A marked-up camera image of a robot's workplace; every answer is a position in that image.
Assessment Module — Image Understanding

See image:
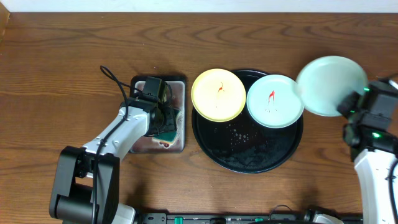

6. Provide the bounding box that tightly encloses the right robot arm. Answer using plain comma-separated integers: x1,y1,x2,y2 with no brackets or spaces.
337,78,397,223

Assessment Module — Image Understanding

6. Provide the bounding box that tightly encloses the green scrub sponge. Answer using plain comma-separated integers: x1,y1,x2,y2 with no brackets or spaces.
154,130,177,142

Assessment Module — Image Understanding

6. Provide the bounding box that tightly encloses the light green plate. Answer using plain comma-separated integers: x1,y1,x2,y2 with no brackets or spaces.
296,56,368,117
246,75,304,129

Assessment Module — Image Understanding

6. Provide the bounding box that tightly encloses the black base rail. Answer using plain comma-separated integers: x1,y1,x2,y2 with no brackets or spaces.
133,212,364,224

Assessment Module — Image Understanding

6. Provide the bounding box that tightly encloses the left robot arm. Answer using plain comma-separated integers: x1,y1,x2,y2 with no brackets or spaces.
49,104,185,223

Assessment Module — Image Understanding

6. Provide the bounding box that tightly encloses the rectangular black soapy tray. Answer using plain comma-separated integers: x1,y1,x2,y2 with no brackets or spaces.
130,75,186,154

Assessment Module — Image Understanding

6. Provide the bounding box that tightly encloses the yellow plate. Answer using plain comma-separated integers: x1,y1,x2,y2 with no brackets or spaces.
191,68,246,122

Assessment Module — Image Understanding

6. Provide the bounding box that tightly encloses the round black tray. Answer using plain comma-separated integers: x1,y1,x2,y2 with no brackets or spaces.
192,70,303,173

